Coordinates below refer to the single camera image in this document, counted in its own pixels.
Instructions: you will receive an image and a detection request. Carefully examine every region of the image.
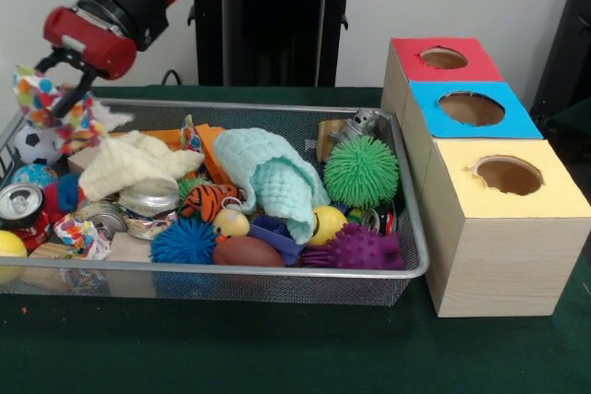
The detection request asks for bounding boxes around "mint green cloth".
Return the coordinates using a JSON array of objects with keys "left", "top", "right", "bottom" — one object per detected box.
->
[{"left": 214, "top": 128, "right": 332, "bottom": 245}]

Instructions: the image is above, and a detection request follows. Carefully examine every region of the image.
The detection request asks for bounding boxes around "wire mesh bin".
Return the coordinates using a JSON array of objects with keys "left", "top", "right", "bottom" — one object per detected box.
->
[{"left": 0, "top": 97, "right": 430, "bottom": 307}]

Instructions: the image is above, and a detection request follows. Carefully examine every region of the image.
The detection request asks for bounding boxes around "wooden box with three holes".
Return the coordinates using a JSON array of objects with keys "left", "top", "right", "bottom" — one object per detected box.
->
[{"left": 380, "top": 36, "right": 591, "bottom": 319}]

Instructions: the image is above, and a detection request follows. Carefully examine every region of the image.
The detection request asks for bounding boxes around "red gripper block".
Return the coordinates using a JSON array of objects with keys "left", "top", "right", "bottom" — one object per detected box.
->
[{"left": 34, "top": 6, "right": 139, "bottom": 119}]

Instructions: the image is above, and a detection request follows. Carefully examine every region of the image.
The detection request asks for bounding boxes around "brown toy football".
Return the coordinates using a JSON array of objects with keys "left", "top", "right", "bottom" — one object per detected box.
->
[{"left": 211, "top": 235, "right": 286, "bottom": 269}]

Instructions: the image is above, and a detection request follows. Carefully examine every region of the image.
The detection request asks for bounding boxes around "crushed black red can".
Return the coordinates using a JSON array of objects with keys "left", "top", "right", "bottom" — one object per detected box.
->
[{"left": 0, "top": 181, "right": 52, "bottom": 252}]

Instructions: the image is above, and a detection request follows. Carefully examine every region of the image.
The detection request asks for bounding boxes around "black stand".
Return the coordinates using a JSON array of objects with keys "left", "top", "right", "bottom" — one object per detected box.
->
[{"left": 530, "top": 0, "right": 591, "bottom": 113}]

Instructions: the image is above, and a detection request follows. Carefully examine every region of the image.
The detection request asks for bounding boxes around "dark green table cloth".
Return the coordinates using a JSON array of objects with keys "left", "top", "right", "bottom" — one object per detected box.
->
[
  {"left": 530, "top": 97, "right": 591, "bottom": 169},
  {"left": 0, "top": 84, "right": 591, "bottom": 394}
]

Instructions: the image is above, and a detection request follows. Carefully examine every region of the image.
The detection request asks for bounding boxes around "purple spiky ball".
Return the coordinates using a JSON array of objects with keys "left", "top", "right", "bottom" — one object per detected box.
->
[{"left": 302, "top": 222, "right": 406, "bottom": 270}]

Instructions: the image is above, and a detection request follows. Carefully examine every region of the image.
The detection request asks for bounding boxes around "blue rubber koosh ball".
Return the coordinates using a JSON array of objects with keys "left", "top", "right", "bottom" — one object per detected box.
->
[{"left": 150, "top": 217, "right": 218, "bottom": 265}]

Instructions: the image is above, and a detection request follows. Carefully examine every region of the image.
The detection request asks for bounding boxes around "small soccer ball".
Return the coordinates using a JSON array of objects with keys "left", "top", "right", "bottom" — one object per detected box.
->
[{"left": 13, "top": 125, "right": 64, "bottom": 167}]

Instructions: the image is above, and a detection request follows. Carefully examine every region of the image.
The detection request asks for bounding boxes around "cream knitted cloth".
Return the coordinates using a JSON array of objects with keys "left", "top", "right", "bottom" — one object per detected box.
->
[{"left": 78, "top": 130, "right": 205, "bottom": 204}]

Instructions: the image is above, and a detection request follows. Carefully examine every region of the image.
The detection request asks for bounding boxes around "green rubber koosh ball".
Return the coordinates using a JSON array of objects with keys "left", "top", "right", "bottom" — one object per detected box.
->
[{"left": 322, "top": 135, "right": 401, "bottom": 209}]

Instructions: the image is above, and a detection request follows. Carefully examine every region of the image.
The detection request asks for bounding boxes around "yellow ball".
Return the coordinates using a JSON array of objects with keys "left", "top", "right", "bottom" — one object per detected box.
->
[{"left": 308, "top": 205, "right": 348, "bottom": 246}]

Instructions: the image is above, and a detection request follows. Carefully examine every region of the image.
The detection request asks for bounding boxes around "multicoloured patterned cloth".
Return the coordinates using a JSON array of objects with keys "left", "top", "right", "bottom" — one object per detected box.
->
[
  {"left": 53, "top": 213, "right": 112, "bottom": 260},
  {"left": 12, "top": 65, "right": 135, "bottom": 156}
]

